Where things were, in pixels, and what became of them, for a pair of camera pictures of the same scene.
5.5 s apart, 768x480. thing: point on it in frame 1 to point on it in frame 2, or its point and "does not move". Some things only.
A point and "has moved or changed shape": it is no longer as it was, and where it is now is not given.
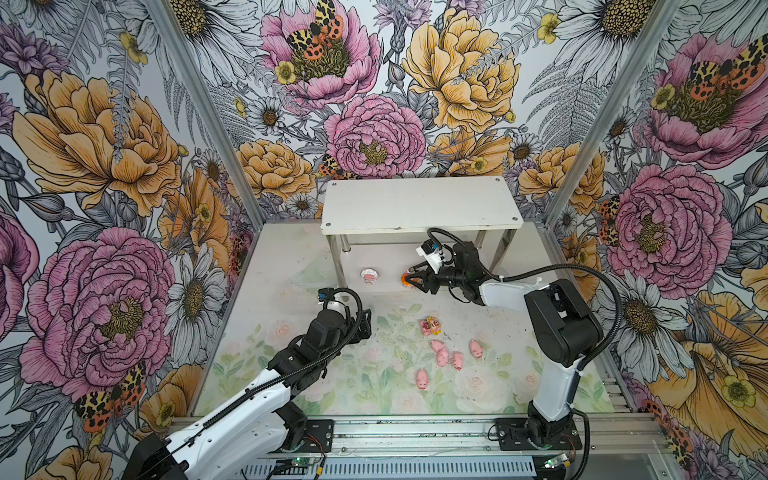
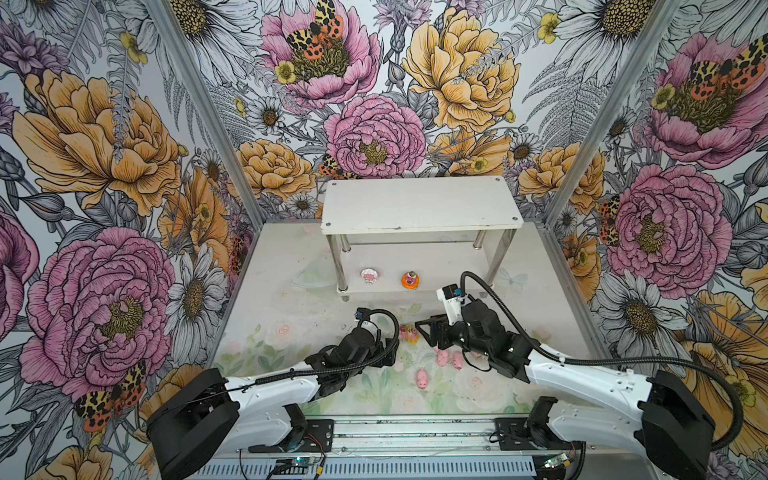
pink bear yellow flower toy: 430,326 has moved or changed shape
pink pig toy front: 422,379 does not move
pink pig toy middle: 458,359 does not move
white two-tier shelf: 374,226 does not move
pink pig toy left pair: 442,357 does not move
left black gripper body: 348,329 to 375,360
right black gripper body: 452,276 to 461,338
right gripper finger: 426,279 to 440,331
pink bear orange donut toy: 406,273 does not move
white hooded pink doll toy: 369,275 does not move
